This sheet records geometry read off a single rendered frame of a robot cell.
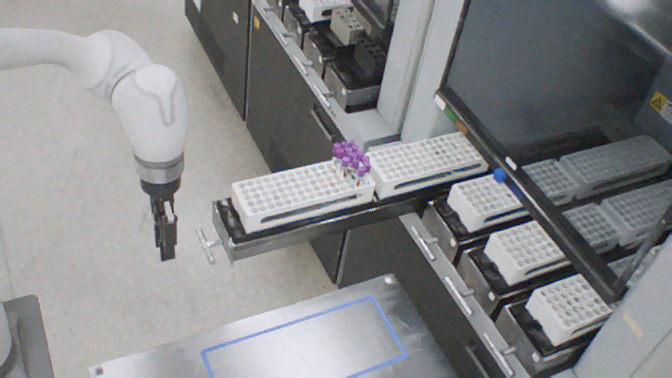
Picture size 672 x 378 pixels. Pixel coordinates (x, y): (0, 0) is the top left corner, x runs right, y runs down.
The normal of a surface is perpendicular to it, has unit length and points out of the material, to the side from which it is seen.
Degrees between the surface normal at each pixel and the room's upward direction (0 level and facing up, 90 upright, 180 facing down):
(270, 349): 0
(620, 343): 90
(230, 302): 0
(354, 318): 0
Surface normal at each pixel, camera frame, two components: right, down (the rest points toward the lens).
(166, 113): 0.57, 0.52
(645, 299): -0.89, 0.22
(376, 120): 0.13, -0.70
